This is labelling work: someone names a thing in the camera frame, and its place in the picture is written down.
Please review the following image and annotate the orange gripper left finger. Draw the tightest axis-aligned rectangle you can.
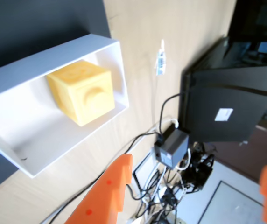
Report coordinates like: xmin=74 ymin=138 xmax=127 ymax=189
xmin=65 ymin=154 xmax=134 ymax=224

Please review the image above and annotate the yellow toy block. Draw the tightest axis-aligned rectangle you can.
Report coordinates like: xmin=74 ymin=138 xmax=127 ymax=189
xmin=45 ymin=60 xmax=116 ymax=127

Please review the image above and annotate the grey power adapter box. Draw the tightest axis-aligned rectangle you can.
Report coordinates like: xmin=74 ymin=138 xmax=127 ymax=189
xmin=154 ymin=128 xmax=190 ymax=170

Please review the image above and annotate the white open cardboard box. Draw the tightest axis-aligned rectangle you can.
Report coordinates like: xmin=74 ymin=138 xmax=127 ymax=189
xmin=0 ymin=33 xmax=130 ymax=179

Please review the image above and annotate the black computer monitor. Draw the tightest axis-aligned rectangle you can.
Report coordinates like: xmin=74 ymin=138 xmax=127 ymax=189
xmin=181 ymin=35 xmax=267 ymax=144

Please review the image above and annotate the dark grey table mat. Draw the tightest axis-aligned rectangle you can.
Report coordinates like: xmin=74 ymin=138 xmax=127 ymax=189
xmin=0 ymin=0 xmax=112 ymax=197

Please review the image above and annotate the white looped cable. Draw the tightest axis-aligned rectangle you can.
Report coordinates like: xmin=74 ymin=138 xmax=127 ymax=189
xmin=175 ymin=148 xmax=192 ymax=170

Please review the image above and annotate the black cable to monitor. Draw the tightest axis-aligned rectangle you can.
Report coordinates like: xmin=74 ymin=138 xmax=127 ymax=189
xmin=159 ymin=93 xmax=183 ymax=135

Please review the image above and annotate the white tag on cable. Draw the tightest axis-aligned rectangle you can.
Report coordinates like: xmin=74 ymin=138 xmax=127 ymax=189
xmin=155 ymin=39 xmax=168 ymax=77

